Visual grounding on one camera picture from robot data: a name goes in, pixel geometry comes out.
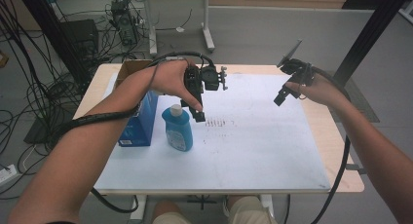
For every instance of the person's left leg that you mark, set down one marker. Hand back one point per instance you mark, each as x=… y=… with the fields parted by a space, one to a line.
x=170 y=214

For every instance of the black case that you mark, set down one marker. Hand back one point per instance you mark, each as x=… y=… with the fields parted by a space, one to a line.
x=81 y=35

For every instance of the black frame post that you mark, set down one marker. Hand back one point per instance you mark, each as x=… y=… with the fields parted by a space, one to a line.
x=55 y=29
x=370 y=32

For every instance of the person's right leg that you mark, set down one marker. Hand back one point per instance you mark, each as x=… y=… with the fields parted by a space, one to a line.
x=250 y=212

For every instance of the white power strip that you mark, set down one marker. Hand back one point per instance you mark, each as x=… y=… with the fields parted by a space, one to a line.
x=6 y=175

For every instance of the blue cardboard box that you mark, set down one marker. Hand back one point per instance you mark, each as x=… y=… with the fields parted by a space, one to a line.
x=142 y=123

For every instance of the person's leg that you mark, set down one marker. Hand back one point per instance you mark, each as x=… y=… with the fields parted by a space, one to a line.
x=170 y=214
x=250 y=212

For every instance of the blue bottle with white cap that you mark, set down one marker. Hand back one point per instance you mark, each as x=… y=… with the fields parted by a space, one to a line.
x=178 y=130

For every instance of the person's right hand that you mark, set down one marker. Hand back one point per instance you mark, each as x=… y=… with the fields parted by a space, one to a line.
x=319 y=89

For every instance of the wooden table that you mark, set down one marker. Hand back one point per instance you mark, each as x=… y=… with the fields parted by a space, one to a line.
x=319 y=126

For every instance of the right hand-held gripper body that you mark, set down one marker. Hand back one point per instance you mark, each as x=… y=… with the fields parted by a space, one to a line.
x=297 y=69

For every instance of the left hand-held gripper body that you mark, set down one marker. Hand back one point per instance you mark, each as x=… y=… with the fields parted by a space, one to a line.
x=209 y=78

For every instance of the person's left hand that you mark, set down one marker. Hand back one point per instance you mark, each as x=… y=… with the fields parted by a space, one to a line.
x=170 y=78

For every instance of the dark floor mat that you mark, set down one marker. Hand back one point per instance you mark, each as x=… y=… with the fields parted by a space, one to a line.
x=39 y=133

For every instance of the white table mat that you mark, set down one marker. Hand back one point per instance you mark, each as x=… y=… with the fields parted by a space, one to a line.
x=253 y=146

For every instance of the white-legged desk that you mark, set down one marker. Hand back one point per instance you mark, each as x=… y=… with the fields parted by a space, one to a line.
x=207 y=29

